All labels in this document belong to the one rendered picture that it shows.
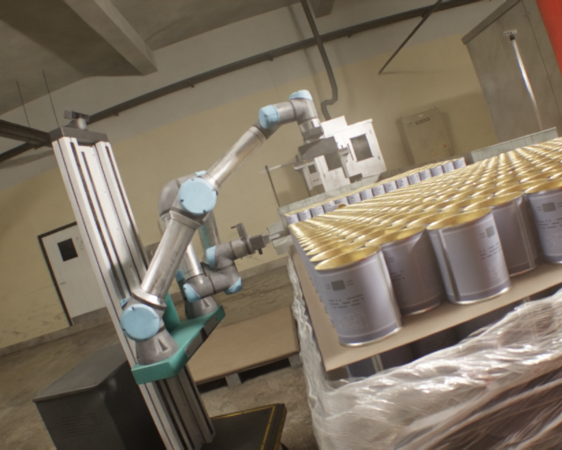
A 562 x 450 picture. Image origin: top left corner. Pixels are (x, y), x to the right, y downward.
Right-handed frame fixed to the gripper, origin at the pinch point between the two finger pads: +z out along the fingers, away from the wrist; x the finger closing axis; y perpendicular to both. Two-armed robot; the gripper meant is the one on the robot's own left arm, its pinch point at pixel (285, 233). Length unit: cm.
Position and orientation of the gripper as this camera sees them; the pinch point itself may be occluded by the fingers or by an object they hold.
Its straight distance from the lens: 165.4
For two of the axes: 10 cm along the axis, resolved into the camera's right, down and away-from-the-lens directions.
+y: 3.2, 9.5, 0.4
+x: -0.1, 0.5, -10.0
